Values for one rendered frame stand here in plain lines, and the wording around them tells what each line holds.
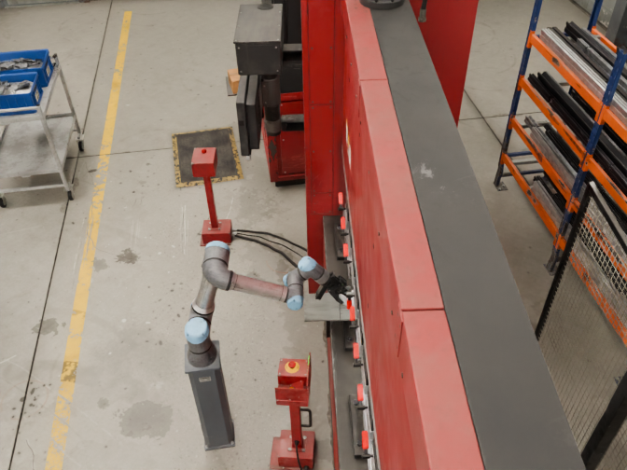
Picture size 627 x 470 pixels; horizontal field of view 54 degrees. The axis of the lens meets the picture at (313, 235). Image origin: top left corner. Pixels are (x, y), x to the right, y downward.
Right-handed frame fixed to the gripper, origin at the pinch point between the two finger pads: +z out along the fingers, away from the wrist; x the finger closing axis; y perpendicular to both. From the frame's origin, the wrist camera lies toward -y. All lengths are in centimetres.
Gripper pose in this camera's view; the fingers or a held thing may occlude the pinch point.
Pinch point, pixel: (346, 300)
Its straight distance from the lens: 313.5
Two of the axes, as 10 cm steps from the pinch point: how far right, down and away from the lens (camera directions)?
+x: -0.3, -6.7, 7.4
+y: 7.6, -5.0, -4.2
